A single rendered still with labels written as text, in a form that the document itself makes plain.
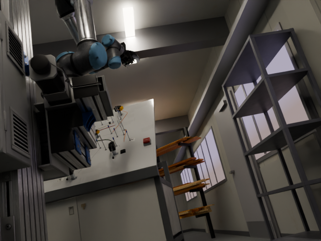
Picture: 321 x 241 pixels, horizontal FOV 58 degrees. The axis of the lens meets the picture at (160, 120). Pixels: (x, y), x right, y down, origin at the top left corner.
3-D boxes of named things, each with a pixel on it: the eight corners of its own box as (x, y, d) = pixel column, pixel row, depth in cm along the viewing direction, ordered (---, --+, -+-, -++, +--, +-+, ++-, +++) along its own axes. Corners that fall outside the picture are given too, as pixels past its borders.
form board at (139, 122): (-5, 207, 205) (-6, 205, 204) (41, 131, 294) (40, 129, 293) (157, 167, 193) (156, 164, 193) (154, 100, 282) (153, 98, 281)
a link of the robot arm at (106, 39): (101, 48, 169) (99, 36, 172) (111, 56, 179) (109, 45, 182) (112, 43, 167) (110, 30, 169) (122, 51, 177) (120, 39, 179)
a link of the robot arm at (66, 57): (67, 88, 152) (65, 65, 157) (89, 79, 148) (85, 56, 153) (51, 80, 142) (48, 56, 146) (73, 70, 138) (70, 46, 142)
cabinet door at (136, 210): (166, 240, 180) (153, 177, 193) (82, 259, 185) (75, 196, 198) (166, 240, 183) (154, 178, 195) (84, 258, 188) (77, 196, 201)
